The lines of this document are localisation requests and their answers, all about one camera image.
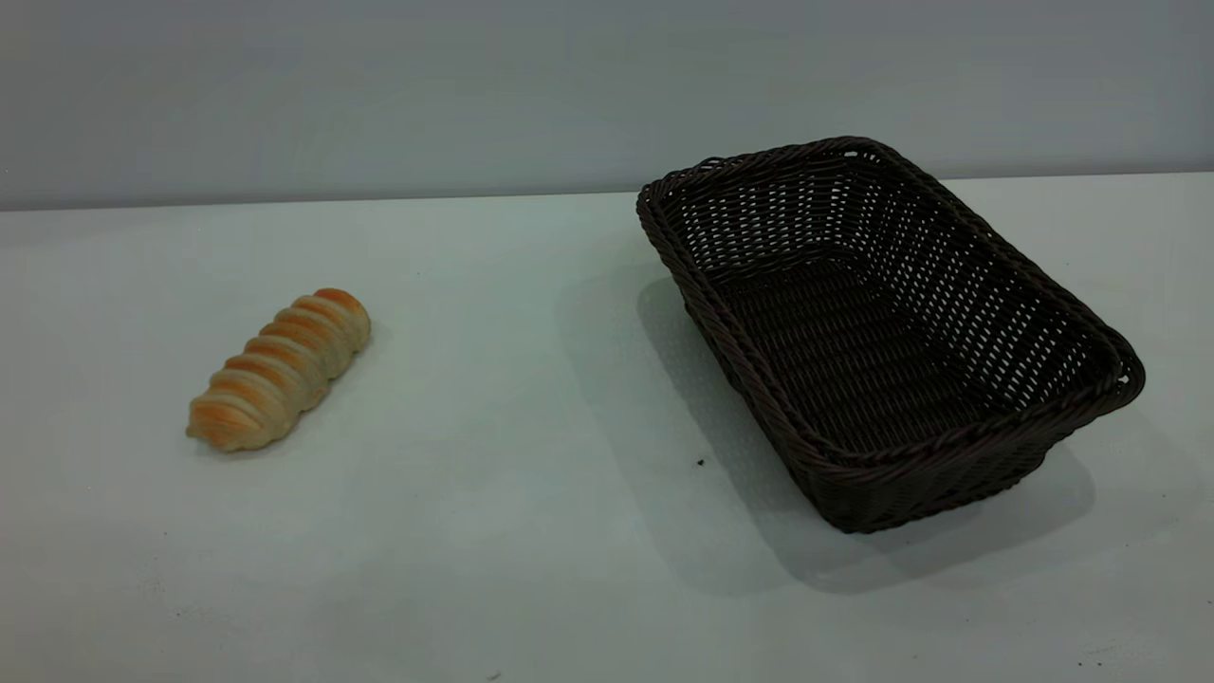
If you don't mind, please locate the dark brown wicker basket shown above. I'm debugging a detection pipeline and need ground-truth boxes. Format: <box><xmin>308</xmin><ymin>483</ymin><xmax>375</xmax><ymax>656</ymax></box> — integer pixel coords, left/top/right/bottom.
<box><xmin>636</xmin><ymin>137</ymin><xmax>1147</xmax><ymax>535</ymax></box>

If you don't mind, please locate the golden ridged bread roll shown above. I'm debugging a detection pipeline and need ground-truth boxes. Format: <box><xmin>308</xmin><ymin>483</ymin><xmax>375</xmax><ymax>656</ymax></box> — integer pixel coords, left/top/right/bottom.
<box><xmin>185</xmin><ymin>287</ymin><xmax>372</xmax><ymax>453</ymax></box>

